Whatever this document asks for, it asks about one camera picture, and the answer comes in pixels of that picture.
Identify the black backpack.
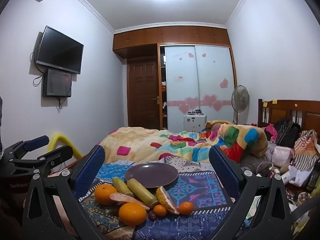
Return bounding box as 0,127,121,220
276,121,302,148

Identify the small tangerine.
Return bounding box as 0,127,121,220
179,201,194,215
153,204,167,217

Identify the peeled pink pomelo segment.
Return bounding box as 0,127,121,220
109,192,150,211

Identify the pomelo segment with peel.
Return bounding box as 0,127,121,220
156,186,180,215

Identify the white plastic bag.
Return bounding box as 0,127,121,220
287,167,313,187

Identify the colourful patchwork blanket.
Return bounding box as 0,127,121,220
100,120,268,168

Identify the wooden bed headboard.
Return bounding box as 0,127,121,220
257,99,320,137

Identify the blue patterned patchwork cloth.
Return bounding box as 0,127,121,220
50,155,250,240

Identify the yellow foam tube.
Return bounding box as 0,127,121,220
49,133,82,159

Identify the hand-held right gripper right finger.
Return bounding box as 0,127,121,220
209,145,298,240

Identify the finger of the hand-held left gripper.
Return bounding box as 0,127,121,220
5,135,50,161
11,145,74,179

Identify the black television cable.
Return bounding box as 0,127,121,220
30,44,44,86

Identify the pink cloth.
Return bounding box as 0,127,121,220
265,123,278,143

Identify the small black wall monitor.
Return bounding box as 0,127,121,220
42,69,72,98

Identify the large orange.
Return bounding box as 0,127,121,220
94,184,118,206
118,202,147,226

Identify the standing electric fan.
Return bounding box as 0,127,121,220
231,85,250,125

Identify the brown wooden door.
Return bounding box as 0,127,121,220
127,57,160,130

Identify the purple ceramic plate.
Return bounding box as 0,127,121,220
124,162,179,189

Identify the black monitor cable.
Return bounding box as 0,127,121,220
57,95,68,110

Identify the striped fabric bag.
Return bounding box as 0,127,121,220
294,129,320,178

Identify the pink quilted bag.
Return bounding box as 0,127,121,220
271,146,294,167

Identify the black wall television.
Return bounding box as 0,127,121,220
36,25,84,75

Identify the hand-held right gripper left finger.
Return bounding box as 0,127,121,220
22,144,110,240

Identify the brown wooden wardrobe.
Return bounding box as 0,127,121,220
112,26,238,132

